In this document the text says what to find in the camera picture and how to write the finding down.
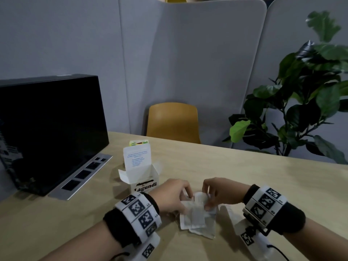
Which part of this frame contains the person's right hand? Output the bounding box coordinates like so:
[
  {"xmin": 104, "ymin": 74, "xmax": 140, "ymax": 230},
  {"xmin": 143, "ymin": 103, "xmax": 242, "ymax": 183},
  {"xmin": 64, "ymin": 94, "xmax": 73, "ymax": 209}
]
[{"xmin": 202, "ymin": 177, "xmax": 252, "ymax": 211}]

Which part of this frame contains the person's left hand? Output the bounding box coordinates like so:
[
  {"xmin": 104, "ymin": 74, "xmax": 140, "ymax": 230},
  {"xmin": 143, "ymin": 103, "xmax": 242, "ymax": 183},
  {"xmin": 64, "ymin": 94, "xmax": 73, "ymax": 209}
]
[{"xmin": 149, "ymin": 178, "xmax": 194, "ymax": 215}]

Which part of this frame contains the white tea bag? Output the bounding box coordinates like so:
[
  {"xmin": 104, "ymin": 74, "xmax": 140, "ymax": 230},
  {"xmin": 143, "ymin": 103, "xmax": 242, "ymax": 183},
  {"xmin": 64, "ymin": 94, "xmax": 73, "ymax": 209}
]
[{"xmin": 179, "ymin": 191, "xmax": 211, "ymax": 230}]

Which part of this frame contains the person's left forearm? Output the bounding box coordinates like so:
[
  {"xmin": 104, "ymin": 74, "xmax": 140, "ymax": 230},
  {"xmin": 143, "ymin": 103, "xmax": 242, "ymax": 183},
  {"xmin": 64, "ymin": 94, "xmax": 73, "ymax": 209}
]
[{"xmin": 41, "ymin": 221, "xmax": 136, "ymax": 261}]

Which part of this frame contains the person's right forearm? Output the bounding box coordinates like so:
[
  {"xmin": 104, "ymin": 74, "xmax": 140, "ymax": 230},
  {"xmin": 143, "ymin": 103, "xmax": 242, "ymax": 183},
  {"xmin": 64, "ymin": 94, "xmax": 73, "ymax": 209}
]
[{"xmin": 281, "ymin": 217, "xmax": 348, "ymax": 261}]

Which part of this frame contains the torn grey paper sachet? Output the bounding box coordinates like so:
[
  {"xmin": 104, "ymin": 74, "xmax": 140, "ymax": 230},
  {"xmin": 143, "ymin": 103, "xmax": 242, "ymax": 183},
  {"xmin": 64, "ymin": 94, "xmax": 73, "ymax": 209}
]
[{"xmin": 189, "ymin": 206, "xmax": 217, "ymax": 240}]

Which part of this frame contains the open white cardboard box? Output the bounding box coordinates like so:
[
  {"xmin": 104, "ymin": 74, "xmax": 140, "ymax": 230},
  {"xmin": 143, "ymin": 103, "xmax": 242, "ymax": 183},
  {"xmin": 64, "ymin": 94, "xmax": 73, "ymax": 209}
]
[{"xmin": 118, "ymin": 140, "xmax": 161, "ymax": 194}]

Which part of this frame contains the black wristband with marker tags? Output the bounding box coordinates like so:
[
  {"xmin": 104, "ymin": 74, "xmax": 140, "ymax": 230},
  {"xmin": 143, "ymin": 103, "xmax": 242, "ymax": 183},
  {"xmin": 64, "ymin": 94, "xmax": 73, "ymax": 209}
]
[
  {"xmin": 103, "ymin": 191, "xmax": 162, "ymax": 248},
  {"xmin": 243, "ymin": 184, "xmax": 306, "ymax": 236}
]

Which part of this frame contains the yellow plastic chair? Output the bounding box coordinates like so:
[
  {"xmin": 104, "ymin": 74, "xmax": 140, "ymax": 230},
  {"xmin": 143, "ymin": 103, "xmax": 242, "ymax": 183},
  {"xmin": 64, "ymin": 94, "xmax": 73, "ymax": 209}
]
[{"xmin": 146, "ymin": 103, "xmax": 201, "ymax": 144}]

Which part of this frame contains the silver socket panel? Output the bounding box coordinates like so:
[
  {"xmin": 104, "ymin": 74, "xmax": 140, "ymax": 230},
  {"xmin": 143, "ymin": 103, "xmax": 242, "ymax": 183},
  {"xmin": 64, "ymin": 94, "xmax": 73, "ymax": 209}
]
[{"xmin": 48, "ymin": 153, "xmax": 113, "ymax": 201}]

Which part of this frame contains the green leafy plant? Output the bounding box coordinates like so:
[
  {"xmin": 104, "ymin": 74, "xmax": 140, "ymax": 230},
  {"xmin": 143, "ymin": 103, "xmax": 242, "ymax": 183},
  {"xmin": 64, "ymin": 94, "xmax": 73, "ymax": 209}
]
[{"xmin": 222, "ymin": 10, "xmax": 348, "ymax": 165}]

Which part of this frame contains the grey felt partition panel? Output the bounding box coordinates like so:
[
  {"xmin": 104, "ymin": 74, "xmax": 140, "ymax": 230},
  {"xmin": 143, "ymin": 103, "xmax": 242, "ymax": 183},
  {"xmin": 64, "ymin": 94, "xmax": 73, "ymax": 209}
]
[
  {"xmin": 118, "ymin": 0, "xmax": 267, "ymax": 149},
  {"xmin": 245, "ymin": 0, "xmax": 348, "ymax": 164},
  {"xmin": 0, "ymin": 0, "xmax": 131, "ymax": 134}
]

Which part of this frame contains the black monitor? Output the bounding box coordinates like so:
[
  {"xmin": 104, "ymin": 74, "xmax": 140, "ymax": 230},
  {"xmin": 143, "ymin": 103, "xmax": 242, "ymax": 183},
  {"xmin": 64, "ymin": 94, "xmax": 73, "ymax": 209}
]
[{"xmin": 0, "ymin": 74, "xmax": 110, "ymax": 196}]

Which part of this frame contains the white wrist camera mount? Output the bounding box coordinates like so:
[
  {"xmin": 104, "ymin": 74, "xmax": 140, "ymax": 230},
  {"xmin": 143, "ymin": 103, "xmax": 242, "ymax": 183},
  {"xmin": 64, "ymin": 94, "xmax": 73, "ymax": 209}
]
[
  {"xmin": 234, "ymin": 214, "xmax": 273, "ymax": 261},
  {"xmin": 133, "ymin": 233, "xmax": 161, "ymax": 261}
]

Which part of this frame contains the black thin cable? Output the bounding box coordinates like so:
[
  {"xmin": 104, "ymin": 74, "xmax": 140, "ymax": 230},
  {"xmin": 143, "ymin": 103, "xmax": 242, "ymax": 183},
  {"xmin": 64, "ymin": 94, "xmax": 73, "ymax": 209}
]
[
  {"xmin": 110, "ymin": 251, "xmax": 131, "ymax": 261},
  {"xmin": 266, "ymin": 243, "xmax": 291, "ymax": 261}
]

